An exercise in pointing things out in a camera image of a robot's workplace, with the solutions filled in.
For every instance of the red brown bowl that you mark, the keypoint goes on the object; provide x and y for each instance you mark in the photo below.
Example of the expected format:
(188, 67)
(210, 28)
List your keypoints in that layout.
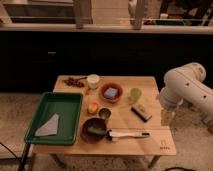
(105, 86)

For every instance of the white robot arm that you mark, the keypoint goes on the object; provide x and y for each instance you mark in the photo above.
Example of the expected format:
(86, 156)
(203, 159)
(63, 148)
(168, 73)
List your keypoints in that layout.
(186, 83)

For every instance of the green item in bowl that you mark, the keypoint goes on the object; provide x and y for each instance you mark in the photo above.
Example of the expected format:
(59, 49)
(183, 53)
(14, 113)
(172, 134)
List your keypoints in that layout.
(97, 131)

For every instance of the brown dried item pile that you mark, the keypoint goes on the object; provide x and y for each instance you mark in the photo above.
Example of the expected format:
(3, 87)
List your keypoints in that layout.
(70, 81)

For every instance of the dark brown bowl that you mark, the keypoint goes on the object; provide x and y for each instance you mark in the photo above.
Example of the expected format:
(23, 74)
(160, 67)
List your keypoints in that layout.
(90, 137)

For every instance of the white cup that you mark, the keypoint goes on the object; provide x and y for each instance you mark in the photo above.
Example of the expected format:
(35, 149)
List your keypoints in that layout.
(93, 81)

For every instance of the small metal cup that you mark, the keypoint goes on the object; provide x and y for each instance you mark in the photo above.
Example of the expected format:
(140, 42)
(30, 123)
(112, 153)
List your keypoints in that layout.
(104, 113)

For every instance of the green translucent cup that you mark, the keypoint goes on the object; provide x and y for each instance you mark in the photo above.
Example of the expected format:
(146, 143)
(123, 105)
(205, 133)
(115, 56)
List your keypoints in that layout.
(135, 94)

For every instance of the wooden table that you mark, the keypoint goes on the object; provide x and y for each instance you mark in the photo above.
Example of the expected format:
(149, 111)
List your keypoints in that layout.
(159, 143)

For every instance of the grey folded cloth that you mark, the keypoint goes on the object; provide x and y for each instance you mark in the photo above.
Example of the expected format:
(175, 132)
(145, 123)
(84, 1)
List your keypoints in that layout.
(50, 127)

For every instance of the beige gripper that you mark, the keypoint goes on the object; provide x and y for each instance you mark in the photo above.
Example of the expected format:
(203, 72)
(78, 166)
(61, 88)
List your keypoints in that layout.
(166, 117)

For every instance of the green plastic tray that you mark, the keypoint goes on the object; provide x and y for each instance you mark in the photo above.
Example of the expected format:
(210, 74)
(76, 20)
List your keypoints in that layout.
(68, 107)

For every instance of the blue sponge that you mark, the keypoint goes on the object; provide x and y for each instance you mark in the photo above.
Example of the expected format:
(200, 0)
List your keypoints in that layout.
(110, 93)

